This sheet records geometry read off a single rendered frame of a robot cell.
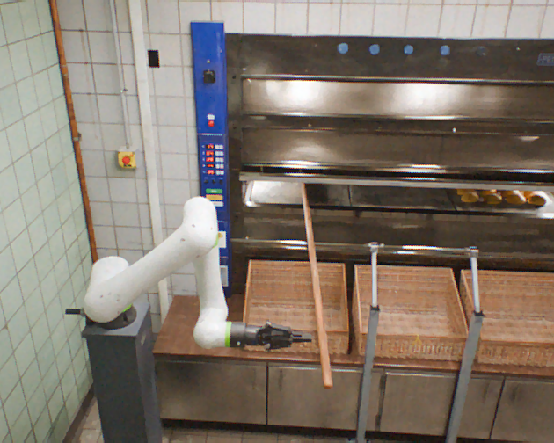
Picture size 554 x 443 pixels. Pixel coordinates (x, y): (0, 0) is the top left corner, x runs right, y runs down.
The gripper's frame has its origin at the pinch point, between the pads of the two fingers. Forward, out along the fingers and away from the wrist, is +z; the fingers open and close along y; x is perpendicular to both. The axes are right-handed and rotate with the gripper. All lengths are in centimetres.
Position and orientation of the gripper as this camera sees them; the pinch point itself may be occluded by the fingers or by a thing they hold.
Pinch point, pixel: (302, 337)
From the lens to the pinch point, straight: 204.2
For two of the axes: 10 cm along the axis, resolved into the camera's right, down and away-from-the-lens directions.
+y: -0.2, 8.9, 4.5
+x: -0.5, 4.5, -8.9
